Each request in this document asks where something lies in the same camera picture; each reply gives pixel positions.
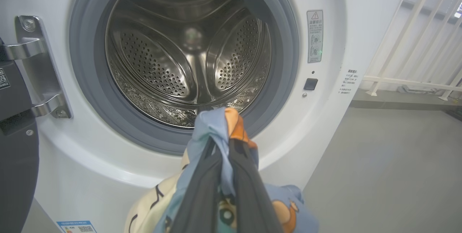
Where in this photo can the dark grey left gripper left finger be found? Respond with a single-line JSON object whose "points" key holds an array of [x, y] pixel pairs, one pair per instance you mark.
{"points": [[198, 197]]}

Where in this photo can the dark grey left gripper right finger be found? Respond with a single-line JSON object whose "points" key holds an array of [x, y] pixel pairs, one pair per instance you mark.
{"points": [[251, 197]]}

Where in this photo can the cream garment with black lines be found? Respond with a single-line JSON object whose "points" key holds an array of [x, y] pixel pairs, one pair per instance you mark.
{"points": [[151, 204]]}

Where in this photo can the blue cartoon print garment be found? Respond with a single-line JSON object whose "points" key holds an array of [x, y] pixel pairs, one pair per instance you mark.
{"points": [[213, 124]]}

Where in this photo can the round dark washing machine door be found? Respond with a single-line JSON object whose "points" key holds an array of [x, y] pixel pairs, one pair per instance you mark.
{"points": [[18, 171]]}

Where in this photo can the white front-load washing machine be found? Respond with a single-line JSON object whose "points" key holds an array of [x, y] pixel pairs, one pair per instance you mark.
{"points": [[306, 128]]}

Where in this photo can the metal door hinge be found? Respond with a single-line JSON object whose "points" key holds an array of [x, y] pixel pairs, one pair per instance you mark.
{"points": [[39, 70]]}

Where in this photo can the blue energy label sticker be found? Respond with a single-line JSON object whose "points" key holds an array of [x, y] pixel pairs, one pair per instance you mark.
{"points": [[75, 227]]}

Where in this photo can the small text instruction label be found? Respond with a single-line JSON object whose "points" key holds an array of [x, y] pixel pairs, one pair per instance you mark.
{"points": [[348, 81]]}

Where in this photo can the grey warning sticker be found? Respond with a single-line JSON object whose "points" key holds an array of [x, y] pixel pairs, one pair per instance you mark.
{"points": [[315, 38]]}

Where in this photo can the white metal railing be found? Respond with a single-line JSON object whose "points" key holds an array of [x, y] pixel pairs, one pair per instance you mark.
{"points": [[397, 80]]}

